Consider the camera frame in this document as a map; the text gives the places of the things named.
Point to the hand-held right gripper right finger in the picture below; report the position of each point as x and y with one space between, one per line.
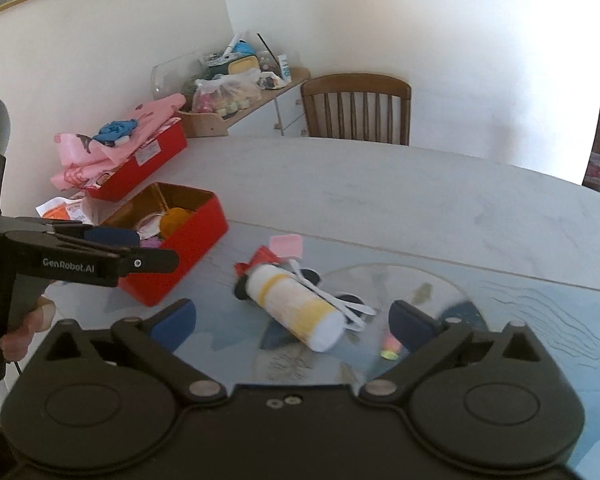
410 327

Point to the red tin box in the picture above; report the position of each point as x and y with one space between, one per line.
190 260

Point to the pink square pad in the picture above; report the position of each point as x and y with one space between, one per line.
286 246

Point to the black stick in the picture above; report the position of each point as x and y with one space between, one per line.
268 50

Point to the blue printed table mat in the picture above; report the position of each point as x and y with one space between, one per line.
505 340

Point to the red box with pink cloth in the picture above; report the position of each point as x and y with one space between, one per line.
80 150

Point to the white wooden sideboard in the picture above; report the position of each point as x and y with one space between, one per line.
290 115

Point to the orange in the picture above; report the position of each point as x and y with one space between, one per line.
177 220

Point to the red pink tag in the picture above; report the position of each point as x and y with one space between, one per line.
257 259

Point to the glass vase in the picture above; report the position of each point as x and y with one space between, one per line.
172 77

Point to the green yellow storage box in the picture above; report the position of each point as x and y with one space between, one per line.
244 64

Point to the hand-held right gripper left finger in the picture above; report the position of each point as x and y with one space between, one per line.
172 322

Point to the orange white tissue packet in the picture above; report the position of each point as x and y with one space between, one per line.
65 210

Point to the wooden chair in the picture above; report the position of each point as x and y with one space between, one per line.
355 82

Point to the blue glove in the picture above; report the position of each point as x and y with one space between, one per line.
112 130

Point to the white yellow bottle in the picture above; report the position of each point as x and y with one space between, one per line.
300 305

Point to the clear plastic bag of snacks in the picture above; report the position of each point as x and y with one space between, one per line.
225 95

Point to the person's left hand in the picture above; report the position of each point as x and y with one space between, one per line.
30 330

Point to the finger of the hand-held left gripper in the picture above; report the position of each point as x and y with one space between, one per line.
152 261
110 236

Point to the red cardboard box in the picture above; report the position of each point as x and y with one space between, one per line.
150 170

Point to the pink cylindrical stick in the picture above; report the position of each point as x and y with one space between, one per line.
392 347

